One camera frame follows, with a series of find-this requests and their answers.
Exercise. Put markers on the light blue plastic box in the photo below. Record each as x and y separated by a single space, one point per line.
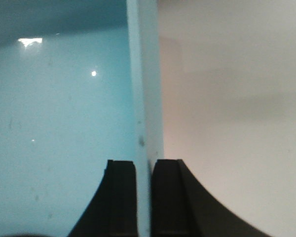
79 85

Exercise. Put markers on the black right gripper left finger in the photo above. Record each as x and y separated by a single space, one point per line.
112 212

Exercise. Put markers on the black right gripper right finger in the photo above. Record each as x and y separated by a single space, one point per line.
182 207

